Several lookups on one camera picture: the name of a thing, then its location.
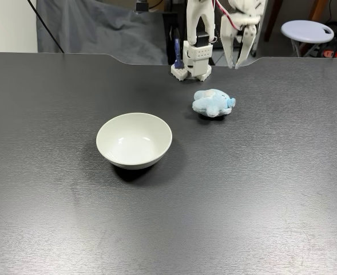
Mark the sky blue plush doll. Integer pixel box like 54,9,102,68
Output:
192,89,237,118

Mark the white bowl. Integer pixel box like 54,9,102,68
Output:
96,112,173,170

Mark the blue table clamp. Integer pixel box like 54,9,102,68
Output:
173,38,185,69

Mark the white round stool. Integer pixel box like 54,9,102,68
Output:
281,19,335,58

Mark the black upright panel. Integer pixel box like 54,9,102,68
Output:
162,11,183,65

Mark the grey backdrop cloth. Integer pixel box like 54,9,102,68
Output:
36,0,169,65

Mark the red white gripper servo wire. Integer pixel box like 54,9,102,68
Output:
213,0,242,31

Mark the brown wooden post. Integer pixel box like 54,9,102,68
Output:
264,0,280,42

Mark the small black camera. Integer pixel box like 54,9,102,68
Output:
135,0,150,13

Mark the thin black slanted cable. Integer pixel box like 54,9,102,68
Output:
27,0,65,54

